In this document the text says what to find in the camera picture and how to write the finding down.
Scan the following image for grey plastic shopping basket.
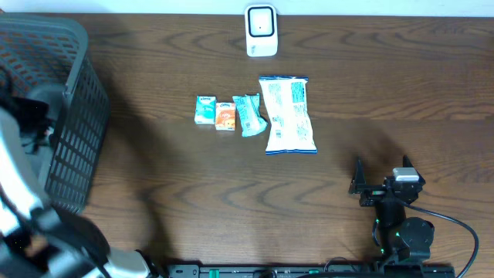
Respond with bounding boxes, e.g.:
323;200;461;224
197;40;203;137
1;14;110;213

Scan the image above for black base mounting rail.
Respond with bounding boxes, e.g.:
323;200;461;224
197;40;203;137
166;263;455;278

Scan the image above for teal Kleenex tissue pack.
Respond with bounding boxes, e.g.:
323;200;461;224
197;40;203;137
195;96;216;124

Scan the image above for white barcode scanner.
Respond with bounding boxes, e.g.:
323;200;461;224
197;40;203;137
244;4;279;57

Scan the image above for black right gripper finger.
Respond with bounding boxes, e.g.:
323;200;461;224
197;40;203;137
402;155;426;185
348;158;366;194

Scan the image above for orange Kleenex tissue pack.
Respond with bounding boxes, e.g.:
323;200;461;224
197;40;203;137
215;102;236;131

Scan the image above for white blue snack bag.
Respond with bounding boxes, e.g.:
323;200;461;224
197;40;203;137
259;76;317;155

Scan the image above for teal snack packet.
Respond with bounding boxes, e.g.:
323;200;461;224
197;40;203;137
232;93;267;137

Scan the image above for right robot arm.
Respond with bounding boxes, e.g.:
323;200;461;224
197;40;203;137
348;156;435;273

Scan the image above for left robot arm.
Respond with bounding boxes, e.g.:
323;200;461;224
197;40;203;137
1;91;161;277

